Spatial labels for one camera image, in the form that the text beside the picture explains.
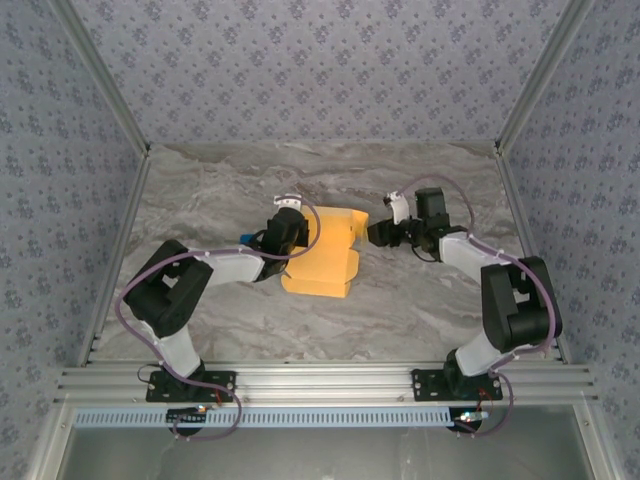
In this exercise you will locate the blue toy block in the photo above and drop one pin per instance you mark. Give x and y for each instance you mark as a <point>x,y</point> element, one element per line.
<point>246,239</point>

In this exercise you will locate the yellow paper box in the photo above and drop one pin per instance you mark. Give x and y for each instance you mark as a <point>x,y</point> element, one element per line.
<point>332,255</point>

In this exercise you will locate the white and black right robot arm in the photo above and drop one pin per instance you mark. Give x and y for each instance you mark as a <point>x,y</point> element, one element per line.
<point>520,305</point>

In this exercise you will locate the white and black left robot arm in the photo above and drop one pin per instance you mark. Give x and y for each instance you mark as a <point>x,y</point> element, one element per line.
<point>170,290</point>

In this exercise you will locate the small controller circuit board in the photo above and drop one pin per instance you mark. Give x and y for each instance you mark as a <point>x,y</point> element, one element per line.
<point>467,419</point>
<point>187,416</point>

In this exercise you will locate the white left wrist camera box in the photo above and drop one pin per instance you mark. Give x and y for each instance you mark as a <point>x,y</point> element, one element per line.
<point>288,202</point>

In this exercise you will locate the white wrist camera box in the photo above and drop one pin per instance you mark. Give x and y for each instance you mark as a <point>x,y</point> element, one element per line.
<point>288,202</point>
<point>398,207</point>

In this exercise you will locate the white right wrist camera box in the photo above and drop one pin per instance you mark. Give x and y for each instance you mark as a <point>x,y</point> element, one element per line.
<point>398,207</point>

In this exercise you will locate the wide aluminium frame rail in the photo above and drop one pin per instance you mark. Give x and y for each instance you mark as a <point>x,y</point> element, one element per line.
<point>320,382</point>

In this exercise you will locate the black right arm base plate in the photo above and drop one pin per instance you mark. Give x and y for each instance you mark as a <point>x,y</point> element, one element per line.
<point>425,387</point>

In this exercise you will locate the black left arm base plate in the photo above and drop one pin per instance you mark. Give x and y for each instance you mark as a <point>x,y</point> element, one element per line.
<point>220,387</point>

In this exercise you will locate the slanted aluminium frame post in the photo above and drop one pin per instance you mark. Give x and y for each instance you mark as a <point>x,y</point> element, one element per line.
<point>100,75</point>
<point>545,75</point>

